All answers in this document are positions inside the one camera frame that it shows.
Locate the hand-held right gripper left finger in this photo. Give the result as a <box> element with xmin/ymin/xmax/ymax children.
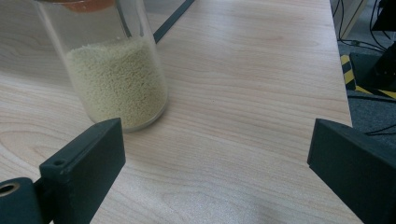
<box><xmin>39</xmin><ymin>117</ymin><xmax>127</xmax><ymax>224</ymax></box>

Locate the black floor cable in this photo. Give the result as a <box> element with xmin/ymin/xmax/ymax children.
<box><xmin>336</xmin><ymin>36</ymin><xmax>389</xmax><ymax>53</ymax></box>
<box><xmin>364</xmin><ymin>123</ymin><xmax>396</xmax><ymax>137</ymax></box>

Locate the yellow black striped stand base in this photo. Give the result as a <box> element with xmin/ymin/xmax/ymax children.
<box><xmin>340</xmin><ymin>54</ymin><xmax>396</xmax><ymax>101</ymax></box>

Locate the glass jar of yellow grains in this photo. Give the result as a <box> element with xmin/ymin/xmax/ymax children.
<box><xmin>33</xmin><ymin>0</ymin><xmax>169</xmax><ymax>133</ymax></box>

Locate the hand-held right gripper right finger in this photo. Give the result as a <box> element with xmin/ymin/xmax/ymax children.
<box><xmin>306</xmin><ymin>118</ymin><xmax>396</xmax><ymax>224</ymax></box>

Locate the black metal shelf rack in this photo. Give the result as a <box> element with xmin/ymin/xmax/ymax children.
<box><xmin>153</xmin><ymin>0</ymin><xmax>196</xmax><ymax>44</ymax></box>

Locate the black stand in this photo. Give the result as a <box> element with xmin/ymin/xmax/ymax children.
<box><xmin>349</xmin><ymin>40</ymin><xmax>396</xmax><ymax>91</ymax></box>

